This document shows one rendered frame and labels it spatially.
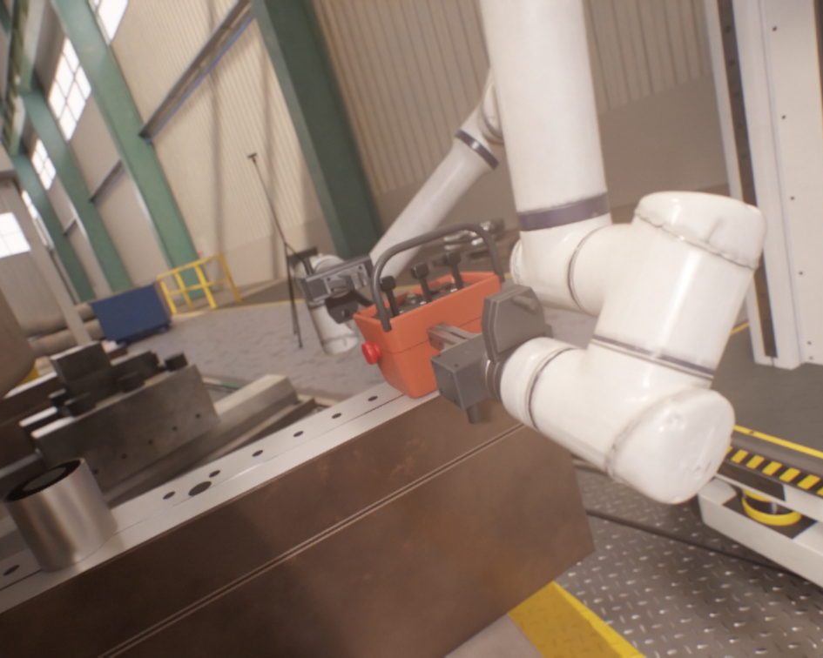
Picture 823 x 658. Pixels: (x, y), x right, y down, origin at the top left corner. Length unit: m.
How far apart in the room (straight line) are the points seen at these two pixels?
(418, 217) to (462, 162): 0.15
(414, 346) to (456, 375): 0.16
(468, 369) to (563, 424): 0.13
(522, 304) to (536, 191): 0.11
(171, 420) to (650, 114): 6.33
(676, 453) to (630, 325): 0.09
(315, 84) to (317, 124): 0.73
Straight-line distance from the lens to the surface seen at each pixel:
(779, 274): 1.35
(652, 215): 0.41
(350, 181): 9.82
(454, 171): 1.10
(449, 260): 0.70
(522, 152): 0.50
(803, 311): 1.41
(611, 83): 7.12
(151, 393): 1.58
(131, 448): 1.59
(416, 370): 0.65
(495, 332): 0.46
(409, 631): 0.80
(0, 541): 1.68
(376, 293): 0.60
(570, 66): 0.50
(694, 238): 0.39
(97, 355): 1.66
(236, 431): 1.78
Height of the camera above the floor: 0.95
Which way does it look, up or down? 13 degrees down
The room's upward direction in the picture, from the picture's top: 18 degrees counter-clockwise
